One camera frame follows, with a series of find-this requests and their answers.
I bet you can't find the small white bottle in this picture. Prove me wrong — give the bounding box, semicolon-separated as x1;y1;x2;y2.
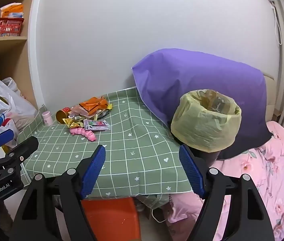
42;111;54;126

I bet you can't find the orange plastic stool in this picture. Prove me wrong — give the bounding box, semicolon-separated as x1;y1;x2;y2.
80;197;141;241

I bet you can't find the thin white cable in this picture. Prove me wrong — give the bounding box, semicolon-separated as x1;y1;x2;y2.
151;205;168;223

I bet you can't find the clear snack packet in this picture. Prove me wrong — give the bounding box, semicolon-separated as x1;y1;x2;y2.
70;105;100;121

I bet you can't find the printed white plastic bag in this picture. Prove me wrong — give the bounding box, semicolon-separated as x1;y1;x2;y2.
0;113;20;149

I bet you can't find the pink toy caterpillar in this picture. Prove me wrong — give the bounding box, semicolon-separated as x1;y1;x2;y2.
69;128;97;142

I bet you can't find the white cord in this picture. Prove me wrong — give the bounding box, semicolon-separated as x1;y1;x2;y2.
272;1;283;46

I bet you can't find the pale yellow-green plush with tag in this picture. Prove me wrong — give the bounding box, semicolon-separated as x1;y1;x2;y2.
171;89;242;167

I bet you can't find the pink floral blanket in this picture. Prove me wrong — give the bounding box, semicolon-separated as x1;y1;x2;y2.
167;120;284;241

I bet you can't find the wooden shelf unit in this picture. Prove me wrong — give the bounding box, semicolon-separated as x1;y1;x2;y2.
0;0;36;106

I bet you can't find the gold can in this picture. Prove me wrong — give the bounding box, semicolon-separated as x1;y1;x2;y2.
56;107;73;125

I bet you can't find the red plastic basket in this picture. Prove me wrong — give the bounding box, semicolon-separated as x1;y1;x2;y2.
0;17;24;38

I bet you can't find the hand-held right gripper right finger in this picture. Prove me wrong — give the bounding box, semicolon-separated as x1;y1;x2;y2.
179;144;275;241

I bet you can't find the pink clear packet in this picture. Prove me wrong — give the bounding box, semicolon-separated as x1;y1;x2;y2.
83;119;111;132

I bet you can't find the yellow and pink plush toy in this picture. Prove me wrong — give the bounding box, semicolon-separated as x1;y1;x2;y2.
64;118;85;129

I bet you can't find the beige headboard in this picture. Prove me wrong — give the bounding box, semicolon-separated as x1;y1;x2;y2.
262;71;281;122

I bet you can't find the purple pillow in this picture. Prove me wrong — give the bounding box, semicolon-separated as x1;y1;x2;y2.
132;48;273;160

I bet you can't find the orange and white package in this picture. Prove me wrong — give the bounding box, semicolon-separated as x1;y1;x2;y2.
0;3;23;19

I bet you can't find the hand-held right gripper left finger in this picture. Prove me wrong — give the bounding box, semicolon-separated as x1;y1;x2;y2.
8;144;106;241

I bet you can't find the green checked tablecloth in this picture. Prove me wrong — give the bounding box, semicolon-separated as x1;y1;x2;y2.
18;87;191;197

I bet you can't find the orange snack packet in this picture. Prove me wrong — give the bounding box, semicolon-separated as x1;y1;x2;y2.
79;97;109;114

